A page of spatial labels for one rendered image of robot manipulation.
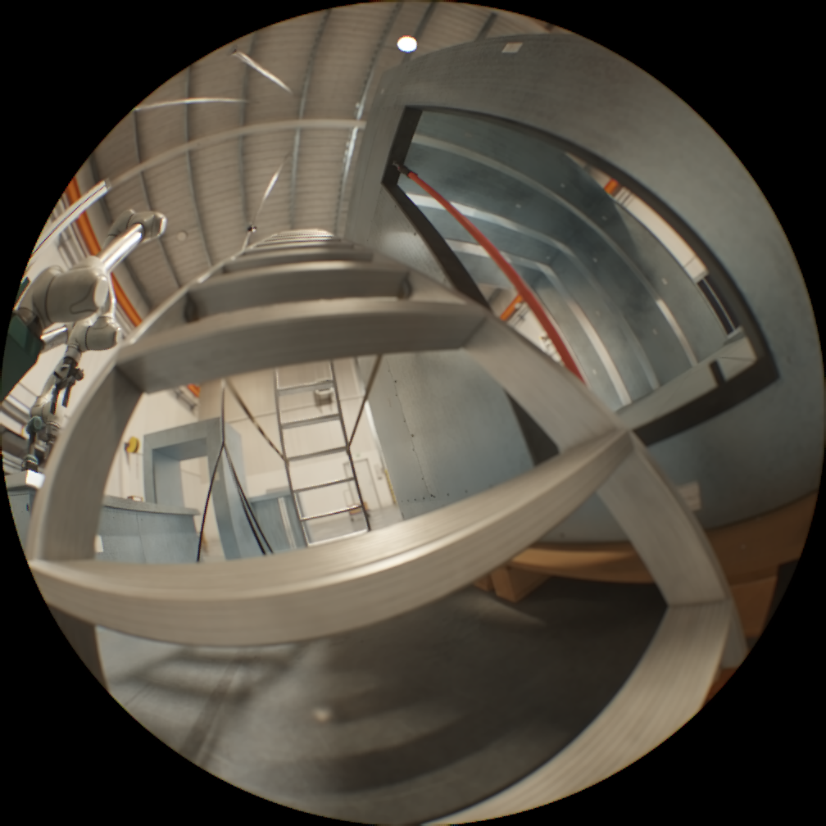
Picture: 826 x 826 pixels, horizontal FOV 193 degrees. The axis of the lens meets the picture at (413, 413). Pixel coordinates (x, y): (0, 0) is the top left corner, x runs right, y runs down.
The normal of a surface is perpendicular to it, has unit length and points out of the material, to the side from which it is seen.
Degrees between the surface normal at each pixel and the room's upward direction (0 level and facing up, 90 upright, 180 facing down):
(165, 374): 180
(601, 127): 90
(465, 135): 180
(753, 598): 90
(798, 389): 90
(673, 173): 90
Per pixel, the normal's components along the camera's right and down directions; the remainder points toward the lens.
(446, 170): 0.29, 0.91
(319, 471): 0.28, -0.37
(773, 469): -0.91, 0.18
